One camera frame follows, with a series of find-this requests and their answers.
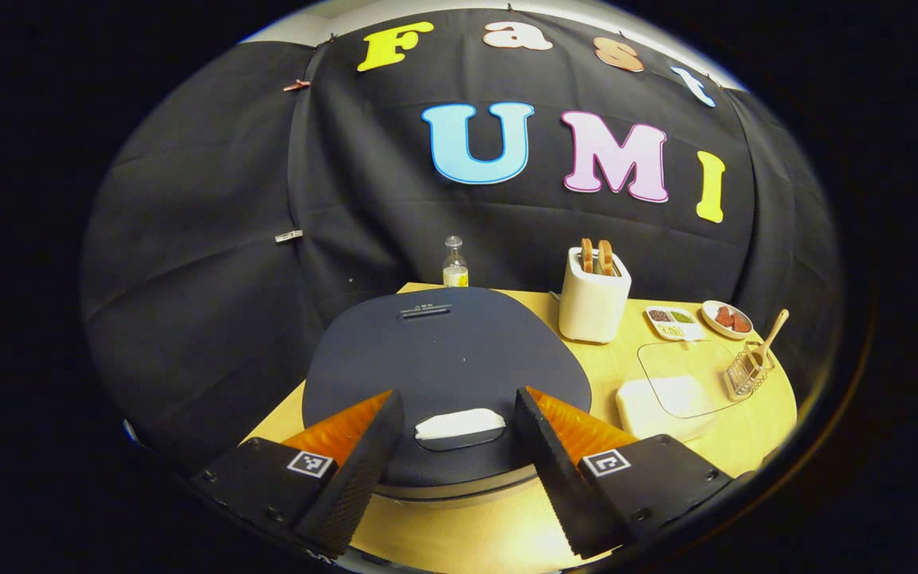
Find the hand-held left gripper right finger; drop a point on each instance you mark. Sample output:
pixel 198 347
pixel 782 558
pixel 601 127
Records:
pixel 551 478

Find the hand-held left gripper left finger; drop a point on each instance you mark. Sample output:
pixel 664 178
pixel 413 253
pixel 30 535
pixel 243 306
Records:
pixel 359 470

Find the black rice cooker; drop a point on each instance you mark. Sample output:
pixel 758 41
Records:
pixel 443 351

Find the wooden spoon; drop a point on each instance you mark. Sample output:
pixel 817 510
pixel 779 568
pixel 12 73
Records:
pixel 772 333

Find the white toaster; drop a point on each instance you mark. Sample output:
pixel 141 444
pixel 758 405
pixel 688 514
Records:
pixel 590 307

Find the white divided grain dish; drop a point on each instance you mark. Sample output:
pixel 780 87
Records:
pixel 672 323

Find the small glass bottle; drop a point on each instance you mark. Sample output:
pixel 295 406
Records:
pixel 455 271

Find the white round plate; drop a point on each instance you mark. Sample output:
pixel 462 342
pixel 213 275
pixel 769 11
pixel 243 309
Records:
pixel 712 327

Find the toasted bread slice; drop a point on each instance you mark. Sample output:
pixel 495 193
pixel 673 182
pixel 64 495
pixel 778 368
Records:
pixel 586 257
pixel 606 259

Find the red meat piece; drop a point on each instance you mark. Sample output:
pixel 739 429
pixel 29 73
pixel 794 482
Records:
pixel 741 323
pixel 723 316

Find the white clip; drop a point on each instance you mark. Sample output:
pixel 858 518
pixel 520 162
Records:
pixel 288 236

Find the black backdrop cloth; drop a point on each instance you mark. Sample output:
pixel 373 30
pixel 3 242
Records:
pixel 204 239

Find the copper clothespin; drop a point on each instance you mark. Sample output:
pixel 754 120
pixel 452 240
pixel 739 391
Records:
pixel 296 84

